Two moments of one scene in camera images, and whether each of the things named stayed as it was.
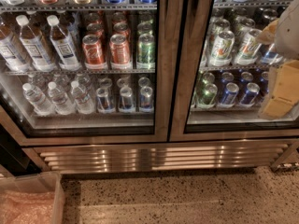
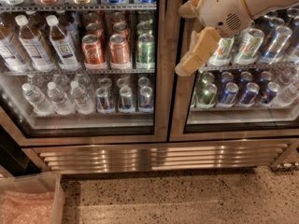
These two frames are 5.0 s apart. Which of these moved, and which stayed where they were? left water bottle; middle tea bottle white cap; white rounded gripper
Moved: white rounded gripper
Stayed: middle tea bottle white cap; left water bottle
